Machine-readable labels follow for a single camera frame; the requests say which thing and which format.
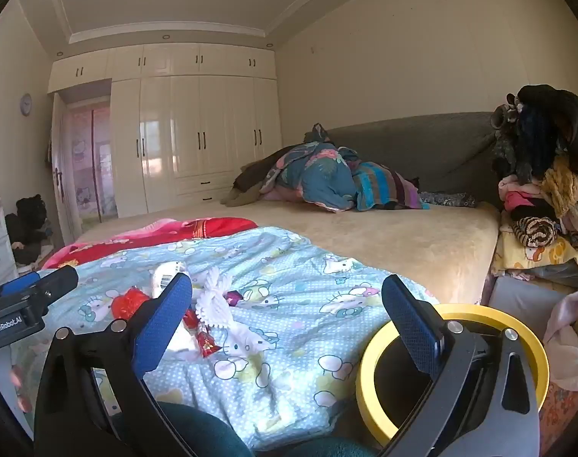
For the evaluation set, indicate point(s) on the red crinkled wrapper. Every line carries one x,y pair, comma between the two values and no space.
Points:
129,304

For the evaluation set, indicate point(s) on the yellow cartoon blanket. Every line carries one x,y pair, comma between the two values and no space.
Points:
512,252

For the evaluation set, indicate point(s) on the grey patterned cloth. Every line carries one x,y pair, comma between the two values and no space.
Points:
448,199

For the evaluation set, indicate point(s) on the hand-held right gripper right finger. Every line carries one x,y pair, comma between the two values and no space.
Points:
412,328

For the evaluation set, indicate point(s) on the black clothes heap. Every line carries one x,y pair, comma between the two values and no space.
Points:
541,123

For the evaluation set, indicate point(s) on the black plush toy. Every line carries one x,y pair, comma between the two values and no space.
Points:
29,219

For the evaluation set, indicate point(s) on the round wall clock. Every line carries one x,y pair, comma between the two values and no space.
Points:
26,104

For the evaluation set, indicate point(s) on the pink cartoon curtain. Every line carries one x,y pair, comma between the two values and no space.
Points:
86,162

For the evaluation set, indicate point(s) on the yellow knit garment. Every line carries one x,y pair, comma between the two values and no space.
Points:
562,185

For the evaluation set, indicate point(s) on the pale pink cloth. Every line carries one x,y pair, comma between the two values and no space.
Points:
572,338

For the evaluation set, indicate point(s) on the beige bed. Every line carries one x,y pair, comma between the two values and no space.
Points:
412,243

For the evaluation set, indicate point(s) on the zebra striped cloth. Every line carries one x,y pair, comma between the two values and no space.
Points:
536,231

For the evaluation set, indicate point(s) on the striped blanket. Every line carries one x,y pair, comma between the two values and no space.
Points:
384,185

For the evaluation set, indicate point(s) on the cartoon cat blue blanket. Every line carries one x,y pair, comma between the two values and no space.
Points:
279,266

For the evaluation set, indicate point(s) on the red blanket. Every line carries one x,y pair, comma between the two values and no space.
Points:
208,228

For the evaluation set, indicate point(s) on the brown blanket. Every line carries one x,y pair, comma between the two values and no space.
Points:
250,181

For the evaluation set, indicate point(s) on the pink garment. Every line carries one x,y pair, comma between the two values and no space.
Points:
520,197

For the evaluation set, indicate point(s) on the long red wrapper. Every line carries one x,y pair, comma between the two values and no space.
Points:
207,342

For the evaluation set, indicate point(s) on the white wardrobe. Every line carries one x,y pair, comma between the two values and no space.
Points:
198,119

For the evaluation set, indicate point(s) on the grey storage box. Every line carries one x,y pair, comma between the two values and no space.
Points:
517,304

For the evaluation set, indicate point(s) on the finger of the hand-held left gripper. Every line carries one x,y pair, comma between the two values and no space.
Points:
19,283
58,282

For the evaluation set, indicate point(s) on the white door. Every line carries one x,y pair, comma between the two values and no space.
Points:
59,176

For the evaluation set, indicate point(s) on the person's left hand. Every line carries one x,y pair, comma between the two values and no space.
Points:
16,381

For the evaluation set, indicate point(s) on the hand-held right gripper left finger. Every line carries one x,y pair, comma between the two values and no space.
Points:
162,326

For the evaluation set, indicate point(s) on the white yellow-edged packet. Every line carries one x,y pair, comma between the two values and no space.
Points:
162,273

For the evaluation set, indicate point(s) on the small purple candy wrapper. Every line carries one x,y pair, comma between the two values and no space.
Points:
232,297

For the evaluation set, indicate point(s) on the white lacy plastic piece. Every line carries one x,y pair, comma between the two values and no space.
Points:
215,297

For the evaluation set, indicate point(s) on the orange floral rug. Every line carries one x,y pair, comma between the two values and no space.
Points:
562,419

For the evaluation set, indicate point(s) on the yellow-rimmed black bin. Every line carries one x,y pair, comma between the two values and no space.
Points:
479,313

